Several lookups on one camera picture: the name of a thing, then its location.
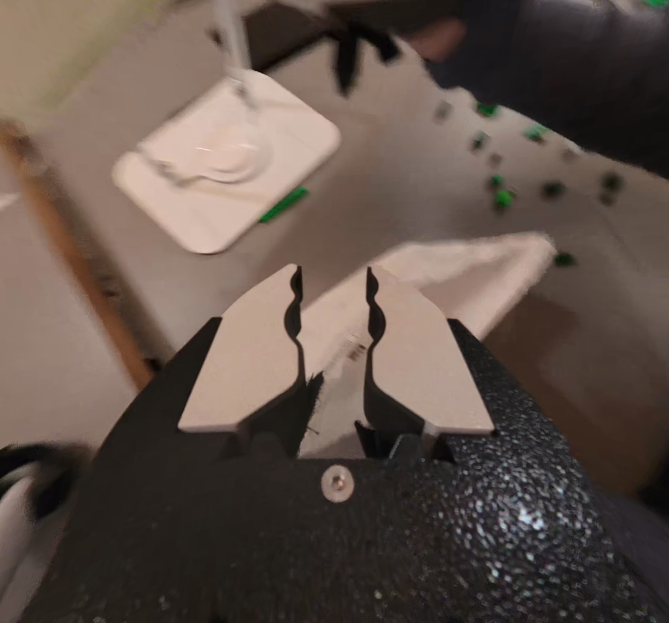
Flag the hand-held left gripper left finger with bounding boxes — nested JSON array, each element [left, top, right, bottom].
[[178, 264, 307, 435]]

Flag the white paper sheet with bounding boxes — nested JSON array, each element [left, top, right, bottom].
[[299, 232, 558, 457]]

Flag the person's right hand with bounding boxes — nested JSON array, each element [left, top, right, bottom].
[[412, 19, 467, 63]]

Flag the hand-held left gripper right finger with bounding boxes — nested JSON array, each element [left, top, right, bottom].
[[363, 266, 496, 436]]

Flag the white square base plate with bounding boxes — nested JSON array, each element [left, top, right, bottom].
[[111, 68, 343, 255]]

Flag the flat green brick plate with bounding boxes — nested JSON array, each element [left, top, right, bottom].
[[258, 186, 310, 224]]

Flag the grey desk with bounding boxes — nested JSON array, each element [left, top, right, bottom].
[[0, 0, 669, 503]]

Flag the scattered small toy bricks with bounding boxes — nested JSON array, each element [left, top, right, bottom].
[[433, 100, 626, 269]]

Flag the clear acrylic holder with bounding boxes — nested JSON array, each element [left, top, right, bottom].
[[137, 0, 276, 186]]

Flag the person's right forearm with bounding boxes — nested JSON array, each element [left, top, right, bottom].
[[426, 0, 669, 180]]

